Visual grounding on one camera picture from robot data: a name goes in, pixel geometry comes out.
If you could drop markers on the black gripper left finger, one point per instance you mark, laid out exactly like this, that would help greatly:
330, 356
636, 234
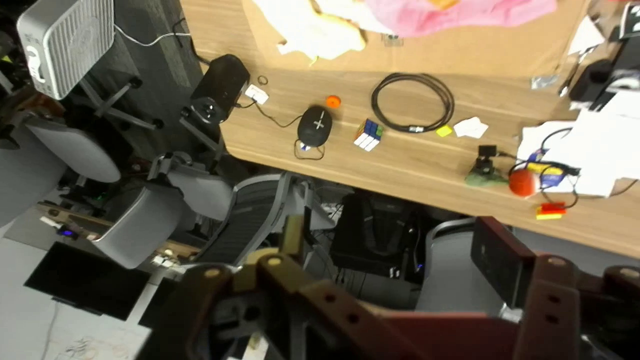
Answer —
293, 234

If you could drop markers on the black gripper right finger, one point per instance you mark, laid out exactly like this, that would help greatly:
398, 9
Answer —
500, 263

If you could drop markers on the pink shirt with orange stripes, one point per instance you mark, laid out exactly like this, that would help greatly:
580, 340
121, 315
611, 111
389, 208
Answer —
466, 12

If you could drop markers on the grey office chair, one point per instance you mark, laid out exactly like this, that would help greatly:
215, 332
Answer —
73, 151
143, 223
246, 212

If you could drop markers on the red and yellow block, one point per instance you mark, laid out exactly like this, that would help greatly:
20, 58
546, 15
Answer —
550, 210

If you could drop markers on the orange ball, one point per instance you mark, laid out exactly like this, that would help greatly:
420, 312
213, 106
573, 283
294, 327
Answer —
522, 182

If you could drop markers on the black backpack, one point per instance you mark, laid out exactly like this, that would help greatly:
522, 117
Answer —
376, 233

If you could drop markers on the green and black gadget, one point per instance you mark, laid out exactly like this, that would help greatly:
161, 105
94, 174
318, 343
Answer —
483, 174

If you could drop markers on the black round speaker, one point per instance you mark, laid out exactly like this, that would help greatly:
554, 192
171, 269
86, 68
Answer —
315, 125

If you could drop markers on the Rubik's cube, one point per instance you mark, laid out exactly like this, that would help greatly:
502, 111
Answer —
368, 135

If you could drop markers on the small orange cap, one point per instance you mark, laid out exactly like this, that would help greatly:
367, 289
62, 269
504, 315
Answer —
332, 102

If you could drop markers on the small white paper note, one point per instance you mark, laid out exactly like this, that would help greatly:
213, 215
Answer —
470, 127

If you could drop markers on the yellow sticky note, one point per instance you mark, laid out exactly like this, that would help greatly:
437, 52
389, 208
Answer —
445, 130

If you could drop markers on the stack of white papers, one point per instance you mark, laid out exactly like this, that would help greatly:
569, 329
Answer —
593, 152

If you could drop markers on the small white adapter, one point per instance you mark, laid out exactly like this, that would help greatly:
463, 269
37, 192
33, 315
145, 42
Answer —
256, 94

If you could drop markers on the black cylindrical device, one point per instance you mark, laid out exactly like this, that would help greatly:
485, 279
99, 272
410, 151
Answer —
223, 83

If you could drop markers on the white and green cloth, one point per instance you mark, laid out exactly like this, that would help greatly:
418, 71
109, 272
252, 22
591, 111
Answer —
585, 37

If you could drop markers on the white fan heater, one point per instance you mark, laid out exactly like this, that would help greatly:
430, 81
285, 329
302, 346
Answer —
62, 41

